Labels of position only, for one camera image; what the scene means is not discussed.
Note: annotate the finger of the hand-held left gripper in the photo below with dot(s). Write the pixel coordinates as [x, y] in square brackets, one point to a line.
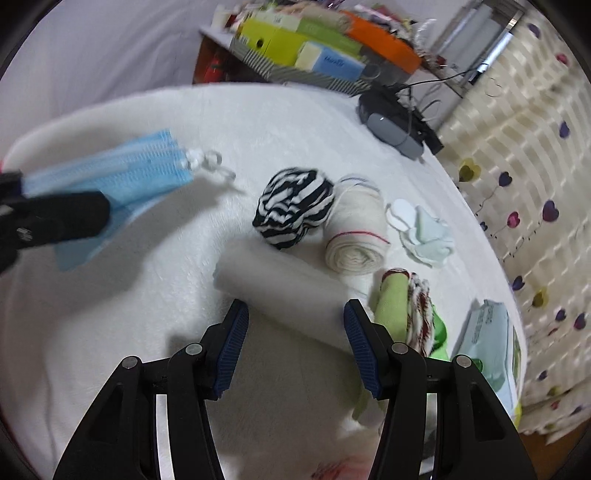
[69, 217]
[10, 184]

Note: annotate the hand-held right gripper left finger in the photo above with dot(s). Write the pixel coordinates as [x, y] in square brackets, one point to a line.
[233, 350]

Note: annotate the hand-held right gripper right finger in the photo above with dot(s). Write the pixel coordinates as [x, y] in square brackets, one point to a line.
[362, 350]

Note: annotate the green cloth maroon-white trim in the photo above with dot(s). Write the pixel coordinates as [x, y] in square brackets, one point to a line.
[392, 304]

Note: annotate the white towel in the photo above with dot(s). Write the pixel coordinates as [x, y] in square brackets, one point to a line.
[281, 290]

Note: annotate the lime green cloth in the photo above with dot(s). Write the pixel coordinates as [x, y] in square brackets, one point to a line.
[440, 339]

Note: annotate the black white striped cloth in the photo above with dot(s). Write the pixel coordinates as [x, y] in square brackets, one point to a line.
[291, 207]

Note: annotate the clear plastic wrapper red print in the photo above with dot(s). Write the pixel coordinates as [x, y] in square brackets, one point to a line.
[339, 468]

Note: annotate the cream rolled towel red stripe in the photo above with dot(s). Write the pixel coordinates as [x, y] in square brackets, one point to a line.
[353, 230]

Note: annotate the wet wipes pack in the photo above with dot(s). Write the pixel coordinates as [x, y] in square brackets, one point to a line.
[487, 341]

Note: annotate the pale blue sock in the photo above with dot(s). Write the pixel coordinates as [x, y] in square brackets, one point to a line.
[429, 240]

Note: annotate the small white sock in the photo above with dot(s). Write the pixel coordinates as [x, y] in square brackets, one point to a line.
[400, 214]

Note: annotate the brown wooden cabinet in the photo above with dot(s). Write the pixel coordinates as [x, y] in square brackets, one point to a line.
[201, 69]

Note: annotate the cream curtain with hearts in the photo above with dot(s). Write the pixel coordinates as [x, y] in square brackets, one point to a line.
[531, 184]

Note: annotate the black grey device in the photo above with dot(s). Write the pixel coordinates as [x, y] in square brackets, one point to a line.
[388, 115]

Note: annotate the zigzag patterned box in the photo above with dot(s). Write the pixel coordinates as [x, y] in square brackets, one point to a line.
[258, 61]

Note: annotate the lime green file box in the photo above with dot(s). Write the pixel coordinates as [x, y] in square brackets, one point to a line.
[272, 42]

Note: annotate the blue and cream box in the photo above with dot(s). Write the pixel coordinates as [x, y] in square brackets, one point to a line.
[332, 63]

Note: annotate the orange box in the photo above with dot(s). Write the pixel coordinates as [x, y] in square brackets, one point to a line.
[385, 44]

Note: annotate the green flat box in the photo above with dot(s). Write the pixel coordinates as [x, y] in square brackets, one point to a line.
[332, 37]

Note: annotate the beige folded cloth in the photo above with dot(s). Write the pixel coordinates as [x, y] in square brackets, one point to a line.
[318, 18]

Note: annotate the metal-framed window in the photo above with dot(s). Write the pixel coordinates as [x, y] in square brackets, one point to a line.
[480, 32]

